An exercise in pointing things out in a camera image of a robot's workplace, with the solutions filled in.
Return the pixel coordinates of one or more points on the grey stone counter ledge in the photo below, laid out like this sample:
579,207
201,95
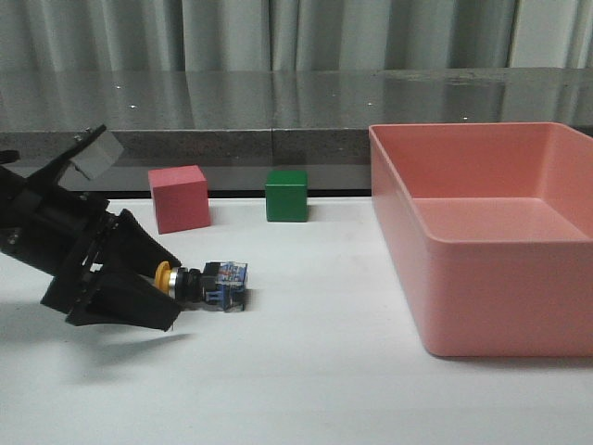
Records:
239,125

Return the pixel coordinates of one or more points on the yellow push button switch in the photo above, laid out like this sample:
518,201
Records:
221,286

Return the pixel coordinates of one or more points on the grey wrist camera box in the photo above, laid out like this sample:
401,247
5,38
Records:
98,157

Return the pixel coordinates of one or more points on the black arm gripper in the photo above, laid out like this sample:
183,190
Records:
64,234

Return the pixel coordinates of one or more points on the pink plastic bin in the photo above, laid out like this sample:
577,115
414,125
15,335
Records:
489,226

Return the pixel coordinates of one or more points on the right green wooden cube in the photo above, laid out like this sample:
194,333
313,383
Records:
286,194

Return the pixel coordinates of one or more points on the grey curtain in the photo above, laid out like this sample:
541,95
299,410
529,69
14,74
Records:
294,35

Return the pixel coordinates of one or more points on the pink wooden cube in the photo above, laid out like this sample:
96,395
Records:
180,198

